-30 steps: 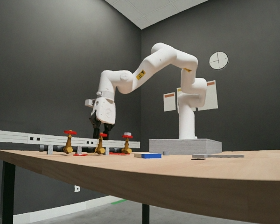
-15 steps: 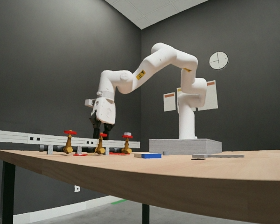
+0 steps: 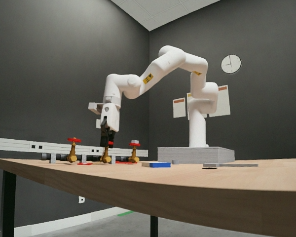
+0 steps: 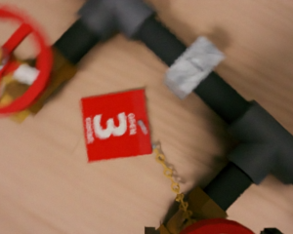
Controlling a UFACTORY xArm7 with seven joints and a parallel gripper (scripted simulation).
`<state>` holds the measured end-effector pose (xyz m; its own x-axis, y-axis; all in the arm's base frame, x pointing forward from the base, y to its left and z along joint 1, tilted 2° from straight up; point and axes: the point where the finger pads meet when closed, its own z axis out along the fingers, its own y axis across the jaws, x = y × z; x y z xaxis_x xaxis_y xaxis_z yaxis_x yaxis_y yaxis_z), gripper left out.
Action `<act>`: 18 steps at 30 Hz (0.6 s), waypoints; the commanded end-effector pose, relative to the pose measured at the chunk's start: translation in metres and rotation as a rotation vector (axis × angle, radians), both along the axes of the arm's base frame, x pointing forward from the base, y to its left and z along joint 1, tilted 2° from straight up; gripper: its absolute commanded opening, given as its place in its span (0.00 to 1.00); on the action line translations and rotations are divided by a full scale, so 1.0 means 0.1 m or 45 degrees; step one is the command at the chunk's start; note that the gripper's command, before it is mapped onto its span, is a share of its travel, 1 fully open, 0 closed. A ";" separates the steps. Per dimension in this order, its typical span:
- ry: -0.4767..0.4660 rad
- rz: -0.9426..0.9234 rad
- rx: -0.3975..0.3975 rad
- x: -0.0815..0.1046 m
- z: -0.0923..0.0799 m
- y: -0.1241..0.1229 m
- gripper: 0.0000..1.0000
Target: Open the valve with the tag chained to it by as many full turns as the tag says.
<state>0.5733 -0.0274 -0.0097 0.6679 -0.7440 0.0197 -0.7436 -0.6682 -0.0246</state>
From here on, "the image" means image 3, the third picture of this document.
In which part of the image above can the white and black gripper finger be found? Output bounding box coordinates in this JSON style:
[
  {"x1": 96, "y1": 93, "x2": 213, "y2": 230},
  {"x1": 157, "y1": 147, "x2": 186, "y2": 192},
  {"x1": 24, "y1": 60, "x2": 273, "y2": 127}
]
[
  {"x1": 109, "y1": 130, "x2": 115, "y2": 149},
  {"x1": 100, "y1": 116, "x2": 110, "y2": 147}
]

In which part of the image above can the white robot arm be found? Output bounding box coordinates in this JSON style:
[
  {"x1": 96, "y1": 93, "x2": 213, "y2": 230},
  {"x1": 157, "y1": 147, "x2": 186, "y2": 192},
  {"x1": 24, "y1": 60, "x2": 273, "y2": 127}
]
[{"x1": 88, "y1": 46, "x2": 218, "y2": 147}]

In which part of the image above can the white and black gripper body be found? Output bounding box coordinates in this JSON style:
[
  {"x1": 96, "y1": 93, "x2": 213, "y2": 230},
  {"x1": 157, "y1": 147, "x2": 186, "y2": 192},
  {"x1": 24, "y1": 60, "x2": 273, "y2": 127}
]
[{"x1": 100, "y1": 103, "x2": 120, "y2": 132}]

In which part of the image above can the black pipe with grey tee fittings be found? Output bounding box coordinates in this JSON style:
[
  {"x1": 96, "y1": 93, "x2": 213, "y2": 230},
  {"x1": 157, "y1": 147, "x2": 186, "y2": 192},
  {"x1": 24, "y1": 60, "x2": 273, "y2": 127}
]
[{"x1": 41, "y1": 138, "x2": 140, "y2": 164}]

